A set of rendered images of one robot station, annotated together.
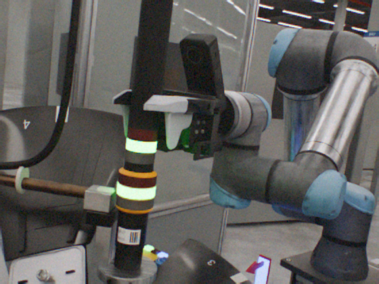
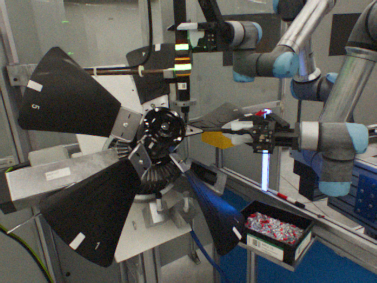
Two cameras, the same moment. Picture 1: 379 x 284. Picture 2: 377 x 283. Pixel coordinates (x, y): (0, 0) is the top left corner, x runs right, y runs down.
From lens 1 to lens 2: 38 cm
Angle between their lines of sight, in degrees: 22
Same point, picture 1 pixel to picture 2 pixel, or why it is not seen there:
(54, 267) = (157, 103)
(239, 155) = (242, 53)
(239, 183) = (244, 68)
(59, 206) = (158, 82)
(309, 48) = not seen: outside the picture
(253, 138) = (249, 44)
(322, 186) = (281, 60)
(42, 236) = (152, 93)
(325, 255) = not seen: hidden behind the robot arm
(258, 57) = not seen: hidden behind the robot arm
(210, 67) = (211, 8)
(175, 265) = (217, 111)
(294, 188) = (268, 64)
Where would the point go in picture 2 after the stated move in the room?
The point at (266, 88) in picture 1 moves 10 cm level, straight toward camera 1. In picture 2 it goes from (324, 33) to (324, 33)
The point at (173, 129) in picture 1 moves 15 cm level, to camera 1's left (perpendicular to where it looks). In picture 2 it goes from (193, 37) to (142, 40)
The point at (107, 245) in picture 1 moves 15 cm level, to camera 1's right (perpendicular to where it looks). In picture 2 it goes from (175, 91) to (227, 91)
